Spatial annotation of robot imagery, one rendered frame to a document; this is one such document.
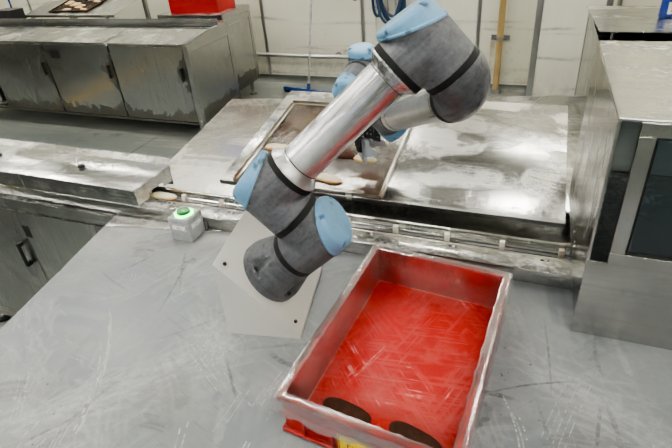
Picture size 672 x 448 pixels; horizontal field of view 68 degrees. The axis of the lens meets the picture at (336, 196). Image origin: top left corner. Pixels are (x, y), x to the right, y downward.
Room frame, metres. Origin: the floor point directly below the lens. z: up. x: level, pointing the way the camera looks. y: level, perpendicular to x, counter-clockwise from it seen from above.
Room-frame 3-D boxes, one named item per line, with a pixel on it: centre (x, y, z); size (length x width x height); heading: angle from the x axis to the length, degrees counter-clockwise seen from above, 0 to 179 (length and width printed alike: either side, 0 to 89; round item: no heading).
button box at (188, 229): (1.25, 0.44, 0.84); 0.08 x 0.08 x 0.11; 67
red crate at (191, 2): (4.98, 1.09, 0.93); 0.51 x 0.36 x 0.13; 71
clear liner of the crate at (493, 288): (0.70, -0.12, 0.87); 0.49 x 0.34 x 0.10; 152
